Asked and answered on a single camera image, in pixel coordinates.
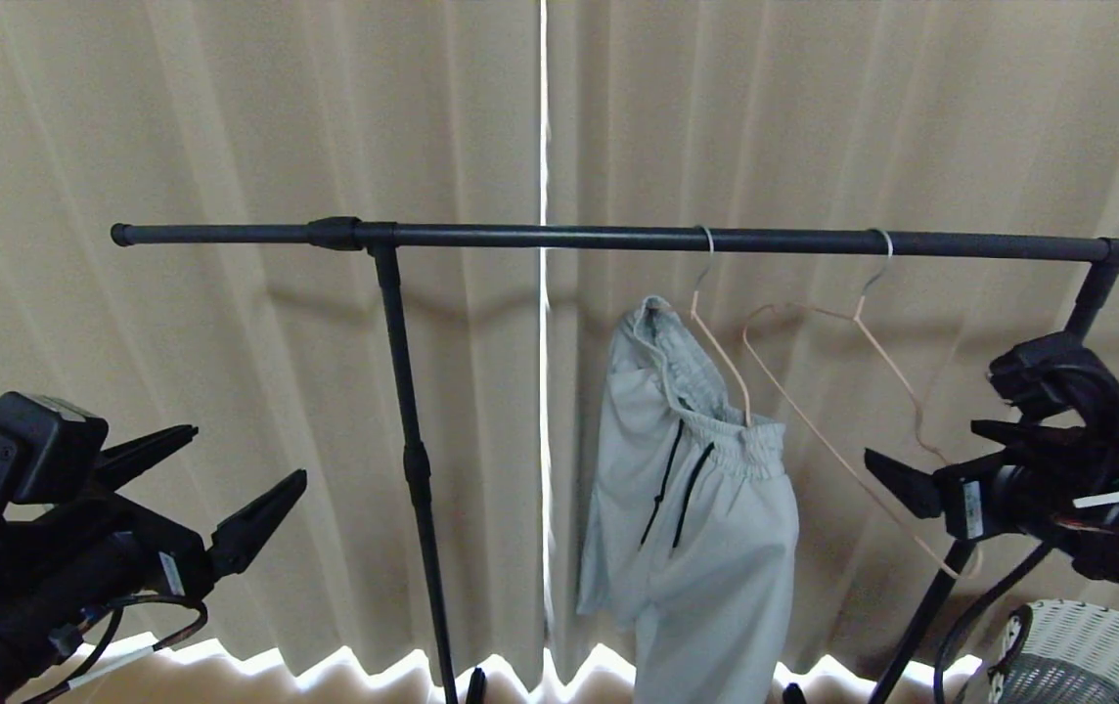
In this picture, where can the black clothes rack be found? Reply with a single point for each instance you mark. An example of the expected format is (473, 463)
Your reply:
(520, 236)

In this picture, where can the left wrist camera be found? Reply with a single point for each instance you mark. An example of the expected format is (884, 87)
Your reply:
(31, 450)

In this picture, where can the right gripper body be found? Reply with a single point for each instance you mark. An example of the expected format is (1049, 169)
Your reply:
(1009, 499)

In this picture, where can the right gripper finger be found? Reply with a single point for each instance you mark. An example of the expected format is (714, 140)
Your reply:
(1029, 436)
(912, 487)

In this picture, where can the white laundry basket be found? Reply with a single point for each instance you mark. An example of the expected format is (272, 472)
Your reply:
(1088, 645)

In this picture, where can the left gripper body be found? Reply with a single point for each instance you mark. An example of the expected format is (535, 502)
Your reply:
(100, 567)

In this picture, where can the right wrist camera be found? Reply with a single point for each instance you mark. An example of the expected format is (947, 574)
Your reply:
(1058, 381)

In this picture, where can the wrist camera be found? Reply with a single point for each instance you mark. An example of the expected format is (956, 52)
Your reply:
(31, 450)
(1058, 381)

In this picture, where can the pale grey shorts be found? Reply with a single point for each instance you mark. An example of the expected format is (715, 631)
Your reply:
(706, 567)

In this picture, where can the beige curtain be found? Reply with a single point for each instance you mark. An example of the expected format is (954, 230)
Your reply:
(227, 117)

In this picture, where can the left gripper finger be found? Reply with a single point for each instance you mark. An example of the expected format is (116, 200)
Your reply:
(149, 452)
(256, 523)

